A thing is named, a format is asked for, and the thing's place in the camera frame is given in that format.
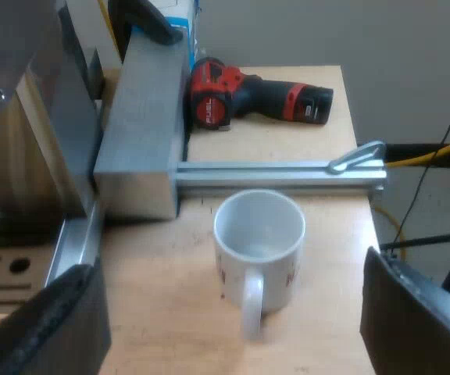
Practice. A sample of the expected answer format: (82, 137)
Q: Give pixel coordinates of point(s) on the aluminium rail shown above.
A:
(272, 177)

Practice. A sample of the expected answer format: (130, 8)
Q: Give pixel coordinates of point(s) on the grey metal block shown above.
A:
(143, 129)

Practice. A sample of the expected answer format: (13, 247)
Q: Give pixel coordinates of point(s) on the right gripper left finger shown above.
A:
(45, 332)

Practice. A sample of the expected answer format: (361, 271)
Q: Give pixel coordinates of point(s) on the blue and white box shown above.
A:
(188, 27)

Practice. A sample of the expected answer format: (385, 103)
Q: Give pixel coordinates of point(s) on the steel espresso machine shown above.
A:
(41, 129)

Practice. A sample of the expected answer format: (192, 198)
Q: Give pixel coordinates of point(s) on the metal corner bracket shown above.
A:
(359, 156)

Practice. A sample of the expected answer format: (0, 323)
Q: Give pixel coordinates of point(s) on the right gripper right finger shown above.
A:
(416, 328)

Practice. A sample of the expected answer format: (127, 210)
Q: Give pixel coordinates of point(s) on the white mug, red black print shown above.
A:
(260, 273)

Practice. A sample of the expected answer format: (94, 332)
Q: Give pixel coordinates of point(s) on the black bar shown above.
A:
(424, 150)

